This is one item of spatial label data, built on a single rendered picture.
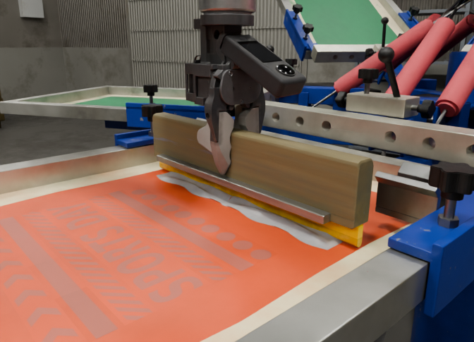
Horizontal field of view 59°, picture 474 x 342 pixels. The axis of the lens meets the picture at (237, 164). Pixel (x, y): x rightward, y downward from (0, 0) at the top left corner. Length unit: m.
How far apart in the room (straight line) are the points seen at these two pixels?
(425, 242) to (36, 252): 0.40
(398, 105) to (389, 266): 0.48
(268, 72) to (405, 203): 0.22
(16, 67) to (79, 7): 1.48
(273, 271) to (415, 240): 0.14
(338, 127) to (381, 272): 0.49
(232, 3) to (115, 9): 6.93
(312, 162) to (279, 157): 0.05
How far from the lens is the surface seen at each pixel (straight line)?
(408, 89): 1.05
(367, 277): 0.37
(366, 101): 0.86
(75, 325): 0.38
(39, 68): 8.41
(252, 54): 0.53
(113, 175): 0.75
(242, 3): 0.56
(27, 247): 0.53
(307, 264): 0.45
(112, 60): 7.56
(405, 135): 0.76
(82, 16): 8.15
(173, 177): 0.71
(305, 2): 2.22
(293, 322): 0.31
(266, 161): 0.53
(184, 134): 0.66
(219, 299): 0.39
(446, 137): 0.74
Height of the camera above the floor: 1.17
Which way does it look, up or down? 16 degrees down
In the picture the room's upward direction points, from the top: straight up
